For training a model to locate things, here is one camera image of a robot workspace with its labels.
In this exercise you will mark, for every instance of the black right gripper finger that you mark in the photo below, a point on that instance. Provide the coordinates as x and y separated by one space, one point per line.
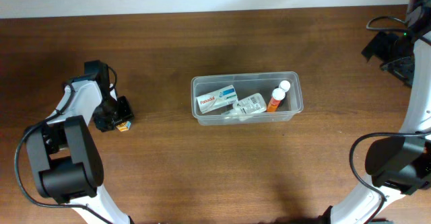
402 68
380 46

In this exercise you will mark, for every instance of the small gold-lid jar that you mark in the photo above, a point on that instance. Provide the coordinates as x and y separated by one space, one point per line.
124 126

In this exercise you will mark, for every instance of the orange tube white cap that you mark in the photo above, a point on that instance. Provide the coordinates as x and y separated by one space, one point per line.
277 96

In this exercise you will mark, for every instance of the dark bottle white cap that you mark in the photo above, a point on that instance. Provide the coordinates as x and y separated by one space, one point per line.
285 86

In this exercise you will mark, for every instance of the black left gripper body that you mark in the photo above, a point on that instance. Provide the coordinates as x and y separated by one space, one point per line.
112 113

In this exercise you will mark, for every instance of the white Panadol box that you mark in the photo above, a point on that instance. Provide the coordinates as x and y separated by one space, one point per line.
217 99

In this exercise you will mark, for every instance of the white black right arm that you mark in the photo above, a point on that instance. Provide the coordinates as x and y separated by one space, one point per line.
390 166

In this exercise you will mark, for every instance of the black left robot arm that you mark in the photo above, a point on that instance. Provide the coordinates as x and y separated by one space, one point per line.
65 163

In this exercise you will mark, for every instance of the clear plastic container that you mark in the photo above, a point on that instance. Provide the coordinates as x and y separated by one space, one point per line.
245 85

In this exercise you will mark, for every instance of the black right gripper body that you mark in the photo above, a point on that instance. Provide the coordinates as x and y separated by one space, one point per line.
404 48

